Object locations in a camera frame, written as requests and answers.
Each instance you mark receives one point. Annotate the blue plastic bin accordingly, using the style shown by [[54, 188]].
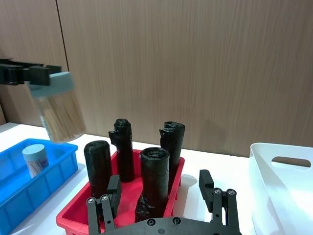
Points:
[[29, 193]]

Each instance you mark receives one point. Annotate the red plastic bin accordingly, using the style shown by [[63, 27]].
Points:
[[129, 193]]

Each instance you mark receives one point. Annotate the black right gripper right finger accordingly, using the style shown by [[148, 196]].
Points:
[[207, 188]]

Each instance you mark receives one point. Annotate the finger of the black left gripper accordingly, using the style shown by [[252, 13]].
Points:
[[36, 76], [14, 62]]

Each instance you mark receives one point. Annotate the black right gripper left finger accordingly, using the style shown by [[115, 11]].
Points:
[[114, 193]]

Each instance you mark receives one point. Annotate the black garbage bag roll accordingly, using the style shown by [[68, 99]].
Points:
[[172, 144], [97, 166], [154, 181], [124, 151]]

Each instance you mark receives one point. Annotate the clear toothpick jar grey lid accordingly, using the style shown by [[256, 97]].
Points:
[[61, 115], [35, 159]]

